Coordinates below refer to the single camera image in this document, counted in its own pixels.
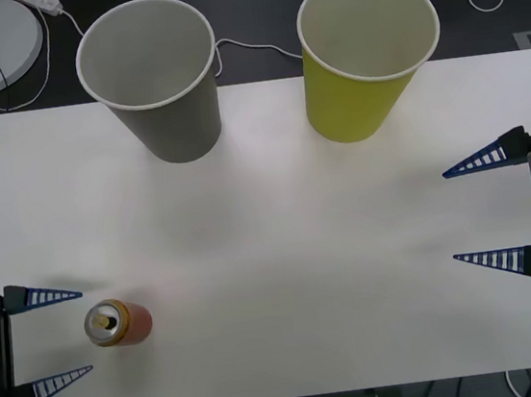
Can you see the red drink can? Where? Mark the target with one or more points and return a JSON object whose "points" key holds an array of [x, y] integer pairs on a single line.
{"points": [[131, 324]]}

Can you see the grey plastic waste bin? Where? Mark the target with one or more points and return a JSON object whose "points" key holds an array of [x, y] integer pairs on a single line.
{"points": [[178, 117]]}

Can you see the yellow-green plastic waste bin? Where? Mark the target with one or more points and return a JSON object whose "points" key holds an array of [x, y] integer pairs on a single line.
{"points": [[345, 101]]}

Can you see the white power strip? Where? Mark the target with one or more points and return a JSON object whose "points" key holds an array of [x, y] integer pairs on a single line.
{"points": [[45, 2]]}

